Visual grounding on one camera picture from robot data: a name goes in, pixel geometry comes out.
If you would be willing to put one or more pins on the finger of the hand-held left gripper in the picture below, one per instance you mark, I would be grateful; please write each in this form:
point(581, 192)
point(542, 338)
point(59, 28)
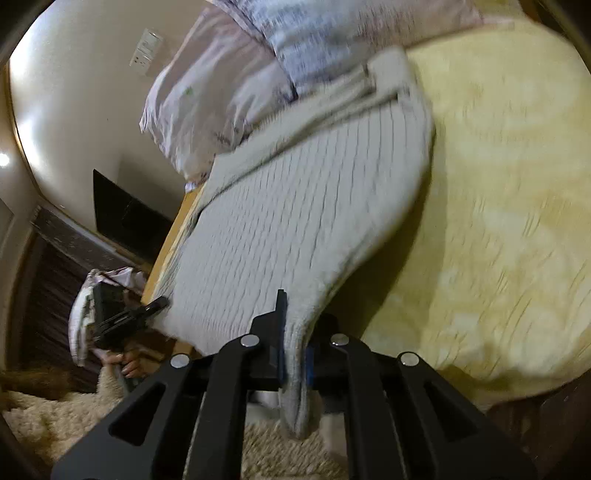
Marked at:
point(153, 307)

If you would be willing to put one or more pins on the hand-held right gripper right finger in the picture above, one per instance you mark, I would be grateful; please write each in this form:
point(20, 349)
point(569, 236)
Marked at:
point(310, 365)

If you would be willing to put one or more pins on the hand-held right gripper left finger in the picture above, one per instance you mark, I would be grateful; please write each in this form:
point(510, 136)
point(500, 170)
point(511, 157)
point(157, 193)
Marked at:
point(280, 355)

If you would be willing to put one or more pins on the grey ribbed knit garment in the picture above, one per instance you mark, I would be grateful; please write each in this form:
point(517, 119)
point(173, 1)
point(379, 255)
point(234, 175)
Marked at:
point(300, 207)

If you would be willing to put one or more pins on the person's left forearm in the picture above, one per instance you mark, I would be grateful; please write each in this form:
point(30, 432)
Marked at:
point(81, 323)

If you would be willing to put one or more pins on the person's left hand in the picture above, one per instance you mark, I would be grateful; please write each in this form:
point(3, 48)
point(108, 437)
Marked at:
point(128, 364)

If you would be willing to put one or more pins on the dark wooden cabinet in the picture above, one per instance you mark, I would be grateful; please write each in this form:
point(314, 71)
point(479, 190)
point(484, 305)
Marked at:
point(51, 286)

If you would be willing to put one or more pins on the brown furry cloth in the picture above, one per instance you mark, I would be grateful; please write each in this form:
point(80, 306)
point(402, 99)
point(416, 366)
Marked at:
point(37, 381)

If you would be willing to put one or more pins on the beige shaggy rug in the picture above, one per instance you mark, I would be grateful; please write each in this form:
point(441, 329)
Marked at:
point(46, 424)

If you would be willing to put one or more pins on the pale pink pillow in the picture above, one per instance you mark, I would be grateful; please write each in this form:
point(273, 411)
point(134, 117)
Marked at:
point(203, 106)

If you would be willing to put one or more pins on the yellow fleece blanket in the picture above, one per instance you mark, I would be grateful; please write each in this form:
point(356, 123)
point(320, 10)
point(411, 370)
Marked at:
point(508, 207)

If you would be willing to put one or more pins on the blue patterned pillow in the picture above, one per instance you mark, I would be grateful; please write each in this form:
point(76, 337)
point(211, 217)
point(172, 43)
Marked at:
point(323, 37)

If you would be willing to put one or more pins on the wooden bed frame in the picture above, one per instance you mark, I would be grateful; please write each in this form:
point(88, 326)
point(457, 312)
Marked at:
point(178, 240)

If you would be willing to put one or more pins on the black wall panel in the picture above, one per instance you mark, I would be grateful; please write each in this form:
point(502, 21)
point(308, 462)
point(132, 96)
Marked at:
point(129, 217)

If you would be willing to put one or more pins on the white wall socket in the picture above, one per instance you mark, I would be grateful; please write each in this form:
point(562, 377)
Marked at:
point(141, 63)

